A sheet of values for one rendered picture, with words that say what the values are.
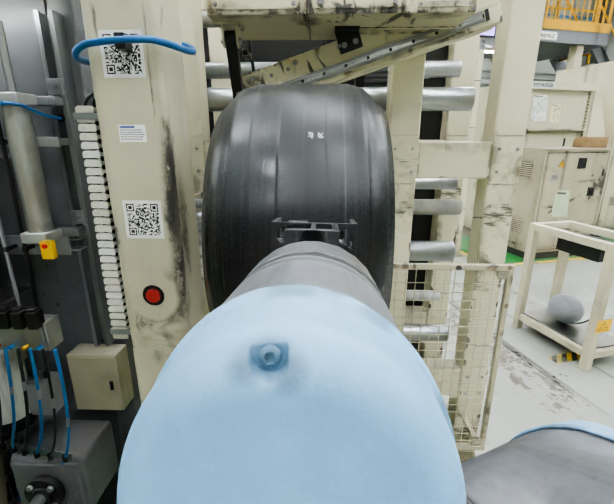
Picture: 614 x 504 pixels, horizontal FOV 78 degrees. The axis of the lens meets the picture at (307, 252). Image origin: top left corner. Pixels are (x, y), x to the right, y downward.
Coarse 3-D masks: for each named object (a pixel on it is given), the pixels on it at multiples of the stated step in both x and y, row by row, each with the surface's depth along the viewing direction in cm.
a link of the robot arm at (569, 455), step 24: (528, 432) 24; (552, 432) 22; (576, 432) 22; (600, 432) 21; (480, 456) 22; (504, 456) 21; (528, 456) 20; (552, 456) 20; (576, 456) 19; (600, 456) 19; (480, 480) 19; (504, 480) 19; (528, 480) 19; (552, 480) 18; (576, 480) 18; (600, 480) 17
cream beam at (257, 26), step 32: (224, 0) 86; (256, 0) 85; (288, 0) 85; (320, 0) 84; (352, 0) 84; (384, 0) 84; (416, 0) 84; (448, 0) 84; (256, 32) 101; (288, 32) 101; (320, 32) 101
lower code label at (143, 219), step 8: (128, 200) 73; (136, 200) 73; (144, 200) 73; (128, 208) 74; (136, 208) 73; (144, 208) 73; (152, 208) 73; (160, 208) 73; (128, 216) 74; (136, 216) 74; (144, 216) 74; (152, 216) 74; (160, 216) 74; (128, 224) 74; (136, 224) 74; (144, 224) 74; (152, 224) 74; (160, 224) 74; (128, 232) 75; (136, 232) 75; (144, 232) 75; (152, 232) 75; (160, 232) 75
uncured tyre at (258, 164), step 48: (240, 96) 64; (288, 96) 62; (336, 96) 62; (240, 144) 56; (288, 144) 55; (336, 144) 55; (384, 144) 58; (240, 192) 54; (288, 192) 54; (336, 192) 53; (384, 192) 55; (240, 240) 54; (384, 240) 55; (384, 288) 57
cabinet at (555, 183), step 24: (528, 168) 430; (552, 168) 414; (576, 168) 421; (600, 168) 429; (528, 192) 432; (552, 192) 423; (576, 192) 431; (600, 192) 439; (528, 216) 435; (552, 216) 432; (576, 216) 440; (552, 240) 442
